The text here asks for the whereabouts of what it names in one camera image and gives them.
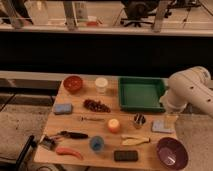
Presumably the yellow banana peel toy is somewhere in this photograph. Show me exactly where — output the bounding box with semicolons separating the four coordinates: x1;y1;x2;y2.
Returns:
121;134;151;146

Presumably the small metal cup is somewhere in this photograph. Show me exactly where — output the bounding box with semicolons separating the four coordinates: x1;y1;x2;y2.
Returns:
133;113;146;129

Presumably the bunch of dark grapes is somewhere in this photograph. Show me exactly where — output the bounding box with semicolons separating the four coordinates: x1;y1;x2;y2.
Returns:
83;99;111;113

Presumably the black chair frame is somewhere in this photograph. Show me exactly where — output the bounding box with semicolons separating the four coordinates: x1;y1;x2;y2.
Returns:
14;135;37;171

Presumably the orange fruit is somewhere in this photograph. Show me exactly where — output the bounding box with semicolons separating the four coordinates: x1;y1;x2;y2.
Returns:
107;119;120;133

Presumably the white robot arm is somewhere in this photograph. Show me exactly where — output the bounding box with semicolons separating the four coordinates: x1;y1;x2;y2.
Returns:
160;66;213;117

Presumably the small metal utensil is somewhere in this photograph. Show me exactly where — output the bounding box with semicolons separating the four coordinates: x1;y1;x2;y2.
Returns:
79;117;104;122

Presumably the red chili pepper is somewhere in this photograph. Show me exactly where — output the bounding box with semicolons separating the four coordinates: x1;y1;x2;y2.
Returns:
55;147;83;160

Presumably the blue plastic cup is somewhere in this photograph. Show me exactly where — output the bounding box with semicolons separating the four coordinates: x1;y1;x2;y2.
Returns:
89;136;104;152

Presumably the orange-red bowl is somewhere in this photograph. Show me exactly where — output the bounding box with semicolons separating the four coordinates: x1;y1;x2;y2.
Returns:
63;75;83;93

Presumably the white paper cup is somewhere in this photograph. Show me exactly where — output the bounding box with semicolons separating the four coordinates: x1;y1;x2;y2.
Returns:
95;77;108;93

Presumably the blue sponge left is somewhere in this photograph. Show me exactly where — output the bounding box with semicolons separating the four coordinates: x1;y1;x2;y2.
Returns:
53;104;72;115

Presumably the purple bowl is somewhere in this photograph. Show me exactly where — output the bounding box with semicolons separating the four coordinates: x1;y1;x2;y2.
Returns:
156;137;189;171

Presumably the black office chair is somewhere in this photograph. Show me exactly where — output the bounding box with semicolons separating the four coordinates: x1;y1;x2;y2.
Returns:
119;0;174;28

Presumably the green plastic tray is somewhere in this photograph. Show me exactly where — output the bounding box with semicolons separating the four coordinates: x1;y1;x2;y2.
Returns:
118;77;166;113

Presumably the black rectangular remote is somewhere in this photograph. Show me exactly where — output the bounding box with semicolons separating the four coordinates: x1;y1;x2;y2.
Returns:
114;150;138;162

